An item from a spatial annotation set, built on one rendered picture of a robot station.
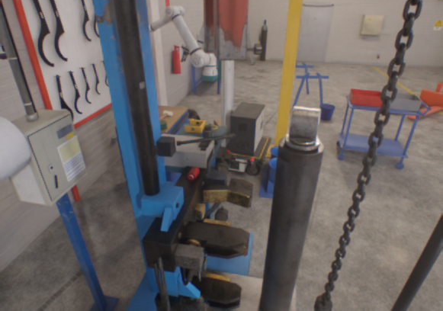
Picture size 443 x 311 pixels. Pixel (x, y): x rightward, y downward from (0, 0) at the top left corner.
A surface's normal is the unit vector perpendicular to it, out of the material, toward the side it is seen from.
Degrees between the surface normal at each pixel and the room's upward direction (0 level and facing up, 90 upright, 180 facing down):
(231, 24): 90
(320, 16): 90
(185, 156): 90
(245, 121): 90
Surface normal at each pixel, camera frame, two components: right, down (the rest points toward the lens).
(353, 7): -0.20, 0.46
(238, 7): 0.15, 0.46
